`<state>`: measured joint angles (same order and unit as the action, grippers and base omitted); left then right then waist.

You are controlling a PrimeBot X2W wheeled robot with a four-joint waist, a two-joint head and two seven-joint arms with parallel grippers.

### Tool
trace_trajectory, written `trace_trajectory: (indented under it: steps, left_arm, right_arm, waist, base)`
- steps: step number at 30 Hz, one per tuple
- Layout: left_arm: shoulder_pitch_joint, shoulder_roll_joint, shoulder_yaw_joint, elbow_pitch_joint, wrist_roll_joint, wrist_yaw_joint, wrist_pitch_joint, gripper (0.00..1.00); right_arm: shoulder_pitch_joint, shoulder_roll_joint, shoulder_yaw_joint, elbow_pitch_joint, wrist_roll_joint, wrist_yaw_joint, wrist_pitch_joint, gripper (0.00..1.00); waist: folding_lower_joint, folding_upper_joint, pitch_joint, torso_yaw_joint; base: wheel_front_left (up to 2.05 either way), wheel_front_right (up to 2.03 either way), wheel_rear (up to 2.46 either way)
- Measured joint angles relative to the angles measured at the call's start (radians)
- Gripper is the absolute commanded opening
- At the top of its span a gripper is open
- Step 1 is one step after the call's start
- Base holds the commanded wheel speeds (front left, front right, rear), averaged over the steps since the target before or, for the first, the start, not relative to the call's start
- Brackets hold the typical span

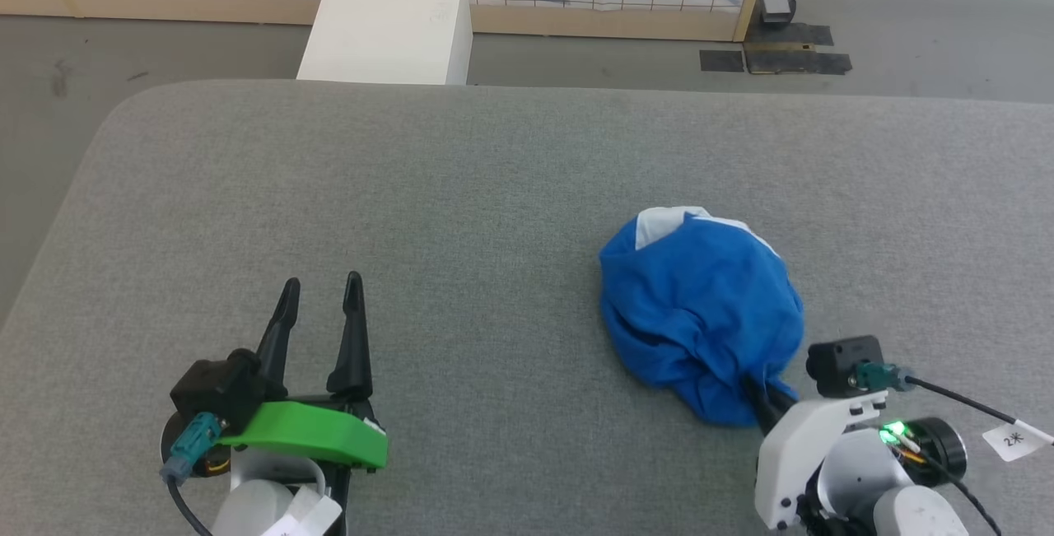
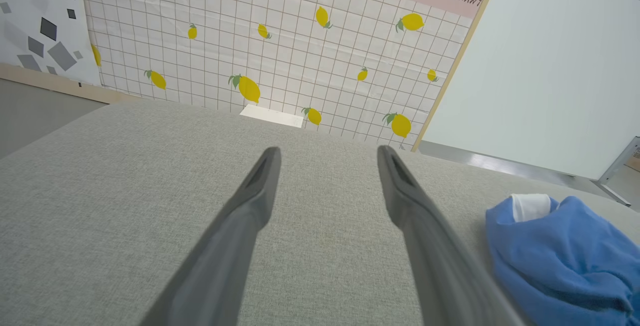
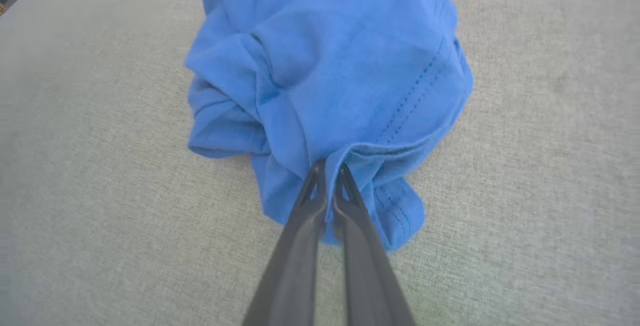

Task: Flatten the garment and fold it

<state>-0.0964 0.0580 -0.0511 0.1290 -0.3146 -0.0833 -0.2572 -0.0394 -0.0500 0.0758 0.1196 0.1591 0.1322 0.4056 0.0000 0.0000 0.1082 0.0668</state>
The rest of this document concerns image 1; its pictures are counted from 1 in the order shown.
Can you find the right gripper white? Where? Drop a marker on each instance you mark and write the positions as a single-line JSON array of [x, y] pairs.
[[803, 445]]

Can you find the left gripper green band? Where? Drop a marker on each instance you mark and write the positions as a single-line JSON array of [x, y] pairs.
[[313, 433]]

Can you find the blue garment with white collar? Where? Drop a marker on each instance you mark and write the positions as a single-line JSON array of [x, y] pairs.
[[700, 314]]

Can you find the white paper tag left arm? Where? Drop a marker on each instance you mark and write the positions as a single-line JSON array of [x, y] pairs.
[[306, 515]]

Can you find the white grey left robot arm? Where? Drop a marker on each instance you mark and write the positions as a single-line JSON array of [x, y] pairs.
[[272, 495]]

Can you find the white paper tag with print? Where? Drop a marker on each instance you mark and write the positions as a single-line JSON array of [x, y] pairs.
[[1014, 440]]

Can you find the white rectangular box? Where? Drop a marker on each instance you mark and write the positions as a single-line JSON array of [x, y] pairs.
[[387, 25]]

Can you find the small black floor tape patch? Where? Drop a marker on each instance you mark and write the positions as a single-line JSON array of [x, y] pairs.
[[722, 61]]

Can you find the large black floor tape patch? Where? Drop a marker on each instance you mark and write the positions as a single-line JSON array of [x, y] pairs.
[[795, 54]]

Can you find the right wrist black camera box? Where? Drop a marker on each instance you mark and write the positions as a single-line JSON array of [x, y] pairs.
[[844, 365]]

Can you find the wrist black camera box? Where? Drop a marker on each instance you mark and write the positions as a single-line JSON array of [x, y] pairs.
[[222, 388], [844, 365]]

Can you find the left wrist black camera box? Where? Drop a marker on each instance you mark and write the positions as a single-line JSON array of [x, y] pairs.
[[222, 388]]

